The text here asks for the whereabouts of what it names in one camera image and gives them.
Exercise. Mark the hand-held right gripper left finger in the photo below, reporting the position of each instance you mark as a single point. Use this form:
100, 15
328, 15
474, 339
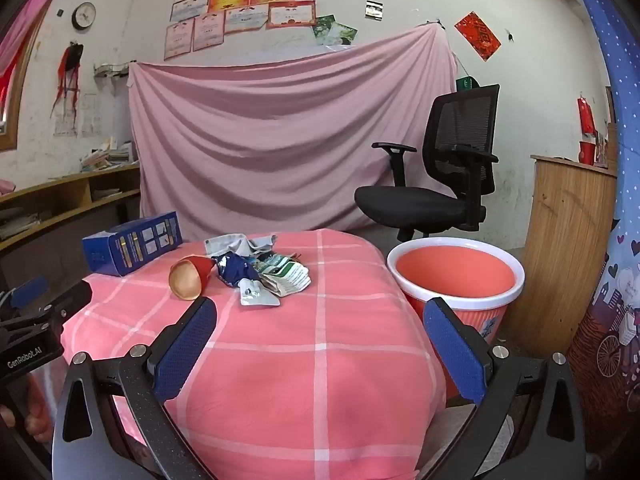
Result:
185, 350

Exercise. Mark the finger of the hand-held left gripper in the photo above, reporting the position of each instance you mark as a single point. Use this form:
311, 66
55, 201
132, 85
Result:
30, 291
70, 300

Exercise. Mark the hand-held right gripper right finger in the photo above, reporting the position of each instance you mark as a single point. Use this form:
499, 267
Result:
455, 355

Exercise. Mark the red paper cup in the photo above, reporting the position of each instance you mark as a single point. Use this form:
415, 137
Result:
187, 280

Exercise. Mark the orange plastic bin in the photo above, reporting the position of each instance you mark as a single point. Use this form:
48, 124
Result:
450, 270

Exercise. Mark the silver blister pack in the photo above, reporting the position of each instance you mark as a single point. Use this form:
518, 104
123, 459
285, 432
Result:
255, 296

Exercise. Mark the blue foil wrapper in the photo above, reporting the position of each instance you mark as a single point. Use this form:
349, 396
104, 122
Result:
232, 267

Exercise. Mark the white grey cloth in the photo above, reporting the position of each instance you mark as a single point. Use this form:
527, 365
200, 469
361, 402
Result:
240, 245

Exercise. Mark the green printed packet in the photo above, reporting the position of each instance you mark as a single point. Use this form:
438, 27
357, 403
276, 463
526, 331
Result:
274, 261

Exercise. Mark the white printed packet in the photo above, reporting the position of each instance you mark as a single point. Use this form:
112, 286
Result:
292, 281

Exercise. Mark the person's left hand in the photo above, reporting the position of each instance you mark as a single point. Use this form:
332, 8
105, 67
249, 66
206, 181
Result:
36, 422

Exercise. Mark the blue cardboard box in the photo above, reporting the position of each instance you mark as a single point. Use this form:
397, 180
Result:
145, 240

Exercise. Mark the wooden shelf unit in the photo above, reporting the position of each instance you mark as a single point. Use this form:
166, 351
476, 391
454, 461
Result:
75, 195

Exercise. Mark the pink checked blanket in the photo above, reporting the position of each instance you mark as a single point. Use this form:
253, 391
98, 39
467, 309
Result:
300, 360

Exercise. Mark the stack of books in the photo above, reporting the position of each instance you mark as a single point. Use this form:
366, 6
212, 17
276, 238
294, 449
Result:
107, 155

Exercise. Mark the wooden cabinet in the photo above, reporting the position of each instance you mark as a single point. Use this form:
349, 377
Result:
560, 240

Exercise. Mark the black office chair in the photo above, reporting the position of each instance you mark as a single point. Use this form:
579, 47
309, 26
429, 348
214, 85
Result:
410, 205

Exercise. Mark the pink hanging sheet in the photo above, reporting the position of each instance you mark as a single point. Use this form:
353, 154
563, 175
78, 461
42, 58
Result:
275, 135

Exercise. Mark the red tassel decoration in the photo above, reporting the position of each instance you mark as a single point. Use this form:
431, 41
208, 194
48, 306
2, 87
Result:
70, 60

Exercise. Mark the pink curtain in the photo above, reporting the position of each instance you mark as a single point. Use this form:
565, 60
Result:
20, 35

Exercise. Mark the green tag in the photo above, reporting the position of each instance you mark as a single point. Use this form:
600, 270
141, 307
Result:
466, 83

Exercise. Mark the red hanging ornament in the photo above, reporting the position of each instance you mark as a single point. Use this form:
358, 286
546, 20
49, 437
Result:
586, 115

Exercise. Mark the blue printed curtain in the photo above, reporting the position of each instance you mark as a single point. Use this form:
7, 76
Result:
620, 110

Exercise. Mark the wooden window frame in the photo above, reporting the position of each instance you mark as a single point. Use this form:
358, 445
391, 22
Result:
15, 110

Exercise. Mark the paper wall sheets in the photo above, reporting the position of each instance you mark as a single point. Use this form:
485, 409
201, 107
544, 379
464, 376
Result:
75, 115

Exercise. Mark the metal wall rack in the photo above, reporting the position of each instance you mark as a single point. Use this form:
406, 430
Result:
111, 70

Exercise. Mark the round wall clock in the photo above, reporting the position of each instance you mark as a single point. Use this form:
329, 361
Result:
83, 15

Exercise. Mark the red paper wall decoration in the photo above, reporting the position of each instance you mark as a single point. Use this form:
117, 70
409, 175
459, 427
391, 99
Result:
477, 35

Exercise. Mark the group of wall certificates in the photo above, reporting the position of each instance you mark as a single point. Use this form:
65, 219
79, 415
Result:
240, 17

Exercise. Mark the green wall photos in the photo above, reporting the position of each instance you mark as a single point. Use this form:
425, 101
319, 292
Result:
335, 30

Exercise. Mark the black white wall photo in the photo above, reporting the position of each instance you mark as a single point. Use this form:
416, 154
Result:
374, 10

